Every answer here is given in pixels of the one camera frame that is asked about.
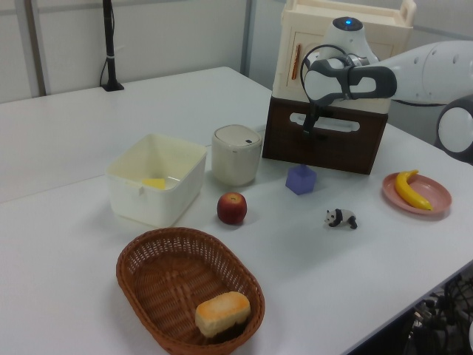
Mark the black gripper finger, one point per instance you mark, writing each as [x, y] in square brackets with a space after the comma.
[309, 122]

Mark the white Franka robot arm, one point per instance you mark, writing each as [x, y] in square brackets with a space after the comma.
[425, 74]

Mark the purple cube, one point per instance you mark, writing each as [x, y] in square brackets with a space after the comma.
[300, 182]

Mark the cream lidded trash can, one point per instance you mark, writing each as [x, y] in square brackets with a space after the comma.
[234, 162]

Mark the panda figurine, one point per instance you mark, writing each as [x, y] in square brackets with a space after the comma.
[341, 217]

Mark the red apple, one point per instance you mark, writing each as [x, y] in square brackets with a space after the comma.
[231, 209]

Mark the yellow banana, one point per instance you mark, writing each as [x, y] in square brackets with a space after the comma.
[404, 192]

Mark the pink plate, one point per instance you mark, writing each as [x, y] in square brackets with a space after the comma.
[432, 192]

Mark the yellow block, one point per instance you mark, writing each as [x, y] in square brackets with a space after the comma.
[154, 183]

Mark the white square plastic bin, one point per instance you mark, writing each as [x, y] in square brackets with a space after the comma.
[155, 207]

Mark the orange bread loaf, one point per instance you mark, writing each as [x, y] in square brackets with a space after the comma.
[221, 312]

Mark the brown wicker basket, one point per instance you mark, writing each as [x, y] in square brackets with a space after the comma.
[166, 281]

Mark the black camera stand pole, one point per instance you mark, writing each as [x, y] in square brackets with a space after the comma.
[109, 44]

